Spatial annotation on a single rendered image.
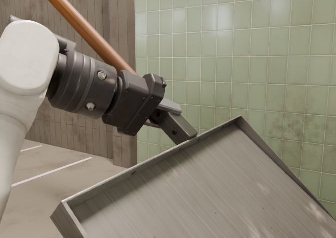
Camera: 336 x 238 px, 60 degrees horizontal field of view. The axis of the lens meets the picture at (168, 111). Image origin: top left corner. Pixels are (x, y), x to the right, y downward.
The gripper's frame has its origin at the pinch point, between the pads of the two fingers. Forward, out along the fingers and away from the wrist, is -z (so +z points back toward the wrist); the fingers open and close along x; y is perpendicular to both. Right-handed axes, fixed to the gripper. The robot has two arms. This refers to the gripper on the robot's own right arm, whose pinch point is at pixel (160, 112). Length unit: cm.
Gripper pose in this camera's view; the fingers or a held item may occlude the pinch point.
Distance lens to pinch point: 51.6
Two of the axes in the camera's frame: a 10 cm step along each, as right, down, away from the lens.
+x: -5.5, 7.0, 4.5
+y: 2.4, 6.5, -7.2
